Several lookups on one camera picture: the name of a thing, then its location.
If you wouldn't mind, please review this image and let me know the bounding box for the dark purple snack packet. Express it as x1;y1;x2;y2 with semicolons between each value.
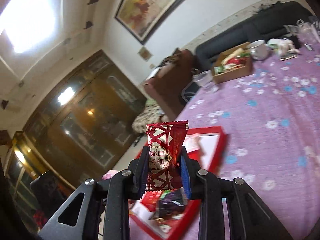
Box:
152;187;188;220

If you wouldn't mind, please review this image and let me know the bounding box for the small red heart candy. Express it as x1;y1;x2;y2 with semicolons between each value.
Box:
145;121;189;191

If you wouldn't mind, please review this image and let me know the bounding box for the person left hand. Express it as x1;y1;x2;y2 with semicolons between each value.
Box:
102;170;119;180

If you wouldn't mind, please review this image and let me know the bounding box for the red gift box tray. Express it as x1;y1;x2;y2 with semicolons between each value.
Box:
129;126;226;239

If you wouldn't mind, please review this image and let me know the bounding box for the wooden glass door cabinet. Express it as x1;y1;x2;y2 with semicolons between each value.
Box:
12;51;146;189

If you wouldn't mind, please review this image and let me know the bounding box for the purple floral tablecloth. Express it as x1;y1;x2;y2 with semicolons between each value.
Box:
178;45;319;239

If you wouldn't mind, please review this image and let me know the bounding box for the patterned blanket bed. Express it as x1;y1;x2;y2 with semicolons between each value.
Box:
132;98;169;133

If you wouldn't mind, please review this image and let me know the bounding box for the brown armchair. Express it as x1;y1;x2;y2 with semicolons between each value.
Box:
143;49;196;121

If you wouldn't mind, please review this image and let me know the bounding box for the clear plastic cup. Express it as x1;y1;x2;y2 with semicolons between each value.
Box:
193;70;219;93

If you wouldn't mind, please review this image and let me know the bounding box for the cardboard snack box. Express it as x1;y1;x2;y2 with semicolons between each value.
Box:
212;42;253;83

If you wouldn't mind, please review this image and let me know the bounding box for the white ceramic mug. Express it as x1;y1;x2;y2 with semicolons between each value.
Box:
247;40;270;61

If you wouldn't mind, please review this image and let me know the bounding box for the white crumpled cloth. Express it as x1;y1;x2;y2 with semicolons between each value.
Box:
267;38;300;57

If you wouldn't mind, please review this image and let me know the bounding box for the black leather sofa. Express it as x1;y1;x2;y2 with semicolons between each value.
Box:
195;1;312;70

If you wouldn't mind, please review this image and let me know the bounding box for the clear plastic bag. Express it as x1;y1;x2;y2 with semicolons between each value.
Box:
284;19;319;46

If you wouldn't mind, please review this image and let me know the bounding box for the framed horse painting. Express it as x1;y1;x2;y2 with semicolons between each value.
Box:
115;0;184;45

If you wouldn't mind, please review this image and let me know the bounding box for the small gold wall plaque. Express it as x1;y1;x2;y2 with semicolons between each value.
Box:
138;46;152;61

